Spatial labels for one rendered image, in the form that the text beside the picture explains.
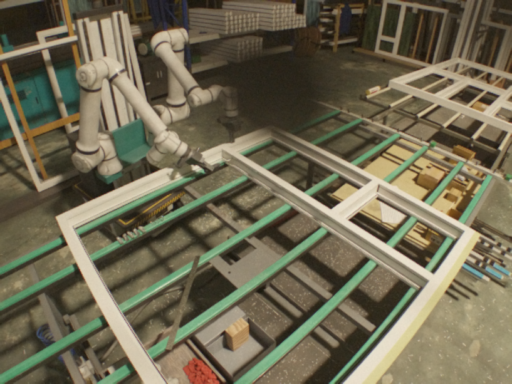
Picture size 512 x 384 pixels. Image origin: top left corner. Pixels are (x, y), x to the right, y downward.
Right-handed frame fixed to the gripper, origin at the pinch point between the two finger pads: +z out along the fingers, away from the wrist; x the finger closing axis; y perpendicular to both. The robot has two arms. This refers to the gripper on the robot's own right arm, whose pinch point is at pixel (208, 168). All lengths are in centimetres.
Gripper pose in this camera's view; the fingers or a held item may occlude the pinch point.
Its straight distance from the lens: 187.3
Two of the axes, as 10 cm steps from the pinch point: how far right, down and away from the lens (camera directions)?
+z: 7.5, 4.9, 4.5
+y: 3.8, -8.7, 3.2
